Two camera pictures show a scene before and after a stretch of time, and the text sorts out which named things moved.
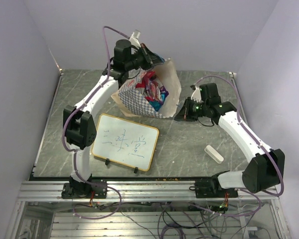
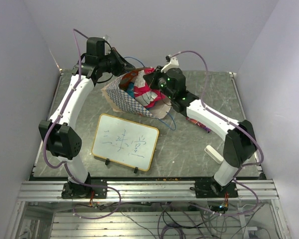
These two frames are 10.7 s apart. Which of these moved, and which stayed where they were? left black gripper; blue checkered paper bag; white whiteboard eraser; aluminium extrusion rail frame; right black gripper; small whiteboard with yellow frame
Moved: right black gripper; left black gripper; blue checkered paper bag
Stayed: white whiteboard eraser; aluminium extrusion rail frame; small whiteboard with yellow frame
